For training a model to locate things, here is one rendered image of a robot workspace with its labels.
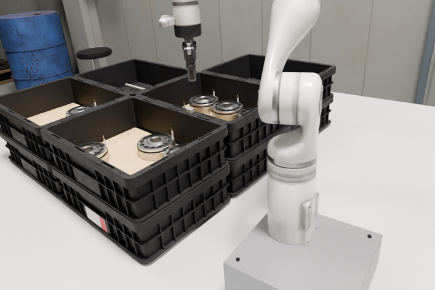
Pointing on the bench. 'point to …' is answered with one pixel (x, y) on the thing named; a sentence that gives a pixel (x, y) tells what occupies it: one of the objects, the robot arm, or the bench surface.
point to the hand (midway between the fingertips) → (191, 72)
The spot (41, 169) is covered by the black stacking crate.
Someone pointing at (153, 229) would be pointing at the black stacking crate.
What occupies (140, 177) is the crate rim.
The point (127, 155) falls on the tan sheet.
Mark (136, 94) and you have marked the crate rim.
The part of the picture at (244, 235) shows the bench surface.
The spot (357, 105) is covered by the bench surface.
